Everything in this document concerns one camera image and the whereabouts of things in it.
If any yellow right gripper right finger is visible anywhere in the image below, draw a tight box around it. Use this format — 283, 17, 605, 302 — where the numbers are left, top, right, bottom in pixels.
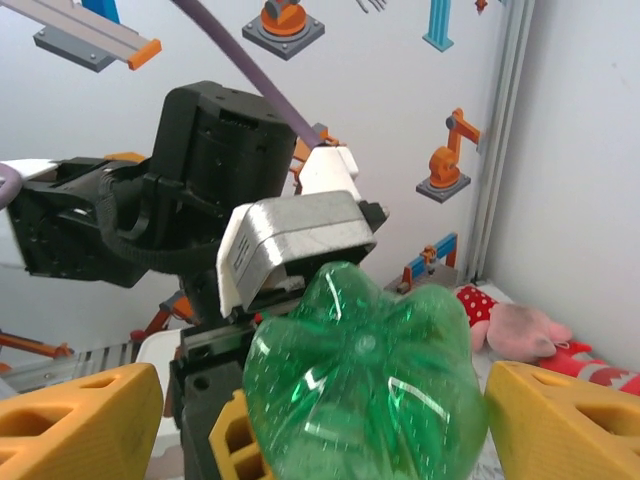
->
483, 360, 640, 480

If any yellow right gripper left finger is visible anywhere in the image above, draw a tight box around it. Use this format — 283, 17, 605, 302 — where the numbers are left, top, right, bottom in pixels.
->
0, 362, 165, 480

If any green plastic bottle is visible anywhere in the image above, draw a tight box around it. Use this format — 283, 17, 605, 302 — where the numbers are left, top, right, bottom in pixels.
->
242, 262, 489, 480

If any red plush monster toy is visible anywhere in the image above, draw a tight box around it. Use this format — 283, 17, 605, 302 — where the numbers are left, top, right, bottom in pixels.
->
537, 339, 640, 399

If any floral patterned tablecloth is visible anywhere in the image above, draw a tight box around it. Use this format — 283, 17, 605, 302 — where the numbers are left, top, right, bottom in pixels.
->
452, 279, 640, 480

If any pink plush toy dotted dress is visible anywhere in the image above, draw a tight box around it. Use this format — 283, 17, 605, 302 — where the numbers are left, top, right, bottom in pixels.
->
455, 283, 574, 362

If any aluminium extrusion rail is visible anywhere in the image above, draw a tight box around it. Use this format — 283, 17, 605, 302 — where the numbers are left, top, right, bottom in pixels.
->
0, 341, 146, 399

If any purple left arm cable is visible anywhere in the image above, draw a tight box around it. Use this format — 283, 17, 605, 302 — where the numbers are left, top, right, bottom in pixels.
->
0, 0, 324, 214

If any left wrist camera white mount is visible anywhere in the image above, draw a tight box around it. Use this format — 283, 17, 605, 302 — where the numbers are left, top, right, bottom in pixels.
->
215, 143, 391, 319

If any black corrugated cable sleeve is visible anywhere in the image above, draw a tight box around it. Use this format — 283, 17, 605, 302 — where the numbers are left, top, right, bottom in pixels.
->
98, 172, 224, 275

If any orange grey machine wall sticker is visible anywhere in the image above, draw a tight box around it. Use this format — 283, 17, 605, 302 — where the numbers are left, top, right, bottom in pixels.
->
241, 0, 327, 62

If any grey conveyor wall sticker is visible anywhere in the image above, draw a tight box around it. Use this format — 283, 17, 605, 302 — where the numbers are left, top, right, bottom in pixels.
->
0, 0, 164, 75

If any blue column wall sticker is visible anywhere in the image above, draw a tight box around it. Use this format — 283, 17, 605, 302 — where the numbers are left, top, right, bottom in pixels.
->
422, 0, 457, 54
81, 0, 122, 25

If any blue orange gantry wall sticker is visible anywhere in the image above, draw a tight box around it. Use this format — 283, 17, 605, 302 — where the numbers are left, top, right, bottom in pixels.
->
382, 231, 460, 297

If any aluminium frame post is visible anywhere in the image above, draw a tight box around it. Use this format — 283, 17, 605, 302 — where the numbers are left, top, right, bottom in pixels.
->
464, 0, 534, 289

